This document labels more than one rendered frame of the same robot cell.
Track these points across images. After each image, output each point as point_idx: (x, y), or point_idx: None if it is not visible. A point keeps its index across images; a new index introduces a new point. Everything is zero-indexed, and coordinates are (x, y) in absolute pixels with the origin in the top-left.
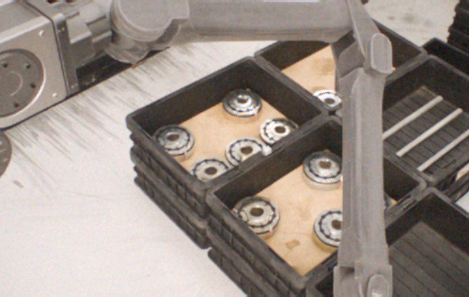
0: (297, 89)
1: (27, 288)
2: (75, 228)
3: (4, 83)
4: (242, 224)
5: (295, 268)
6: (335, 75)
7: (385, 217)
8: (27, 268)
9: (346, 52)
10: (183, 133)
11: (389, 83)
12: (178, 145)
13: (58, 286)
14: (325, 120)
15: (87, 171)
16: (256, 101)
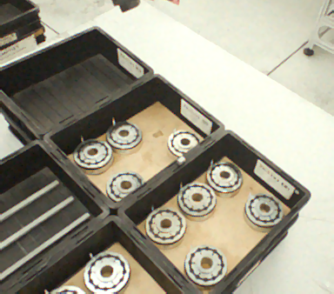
0: (148, 243)
1: (321, 150)
2: (312, 190)
3: None
4: (197, 105)
5: (156, 119)
6: (139, 3)
7: (90, 110)
8: (328, 162)
9: None
10: (257, 214)
11: (29, 266)
12: (257, 201)
13: (303, 152)
14: (122, 200)
15: (329, 243)
16: (191, 266)
